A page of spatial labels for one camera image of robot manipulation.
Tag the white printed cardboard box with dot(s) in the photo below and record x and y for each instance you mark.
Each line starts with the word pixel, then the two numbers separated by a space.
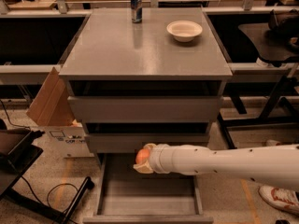
pixel 69 140

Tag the grey top drawer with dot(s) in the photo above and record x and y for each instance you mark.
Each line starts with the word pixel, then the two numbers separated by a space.
pixel 145 101

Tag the orange fruit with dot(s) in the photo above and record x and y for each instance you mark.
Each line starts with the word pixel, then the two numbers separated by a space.
pixel 142 155

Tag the black office chair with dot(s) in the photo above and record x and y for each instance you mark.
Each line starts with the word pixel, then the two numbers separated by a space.
pixel 277 43

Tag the grey middle drawer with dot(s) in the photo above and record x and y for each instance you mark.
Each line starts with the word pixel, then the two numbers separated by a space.
pixel 128 137

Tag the blue silver drink can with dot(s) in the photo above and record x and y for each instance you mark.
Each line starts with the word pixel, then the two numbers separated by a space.
pixel 136 11

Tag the brown cardboard flap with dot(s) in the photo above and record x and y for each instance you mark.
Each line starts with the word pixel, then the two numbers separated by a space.
pixel 50 107

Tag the black monitor stand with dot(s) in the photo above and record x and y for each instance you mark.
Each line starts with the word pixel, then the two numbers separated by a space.
pixel 17 154

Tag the grey drawer cabinet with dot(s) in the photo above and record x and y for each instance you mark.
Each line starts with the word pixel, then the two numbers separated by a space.
pixel 112 47

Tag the white paper bowl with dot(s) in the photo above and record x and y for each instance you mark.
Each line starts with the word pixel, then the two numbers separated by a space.
pixel 184 31

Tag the grey drawer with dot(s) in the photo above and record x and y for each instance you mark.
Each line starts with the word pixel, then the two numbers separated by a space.
pixel 128 137
pixel 145 101
pixel 128 197

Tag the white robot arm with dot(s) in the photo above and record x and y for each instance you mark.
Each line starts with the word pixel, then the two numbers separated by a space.
pixel 276 166

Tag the white red sneaker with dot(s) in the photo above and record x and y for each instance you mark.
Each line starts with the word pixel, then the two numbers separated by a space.
pixel 282 199

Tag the grey bottom drawer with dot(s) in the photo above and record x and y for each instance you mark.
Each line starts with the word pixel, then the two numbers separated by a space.
pixel 128 197

